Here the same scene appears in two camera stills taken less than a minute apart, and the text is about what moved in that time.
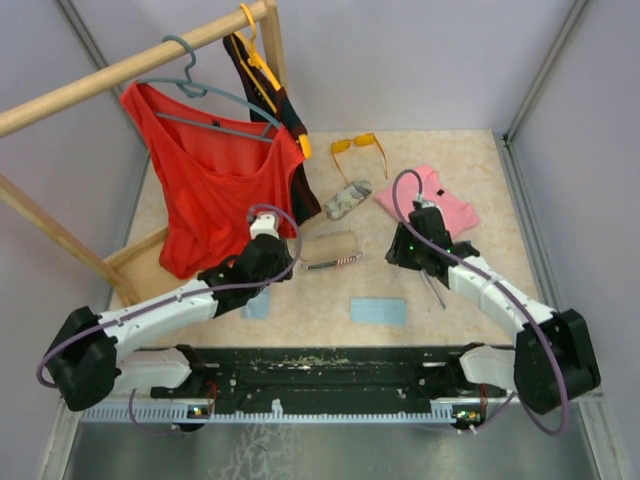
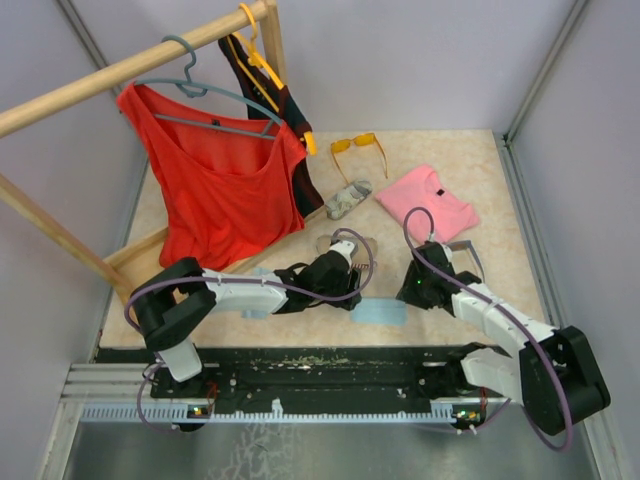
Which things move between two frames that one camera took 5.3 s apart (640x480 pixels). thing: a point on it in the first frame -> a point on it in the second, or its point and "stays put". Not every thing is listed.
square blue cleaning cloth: x=378 y=310 stays put
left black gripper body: x=282 y=265 -> x=343 y=287
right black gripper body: x=408 y=252 -> x=415 y=290
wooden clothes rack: x=52 y=227 stays put
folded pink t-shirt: x=457 y=214 stays put
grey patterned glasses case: x=346 y=199 stays put
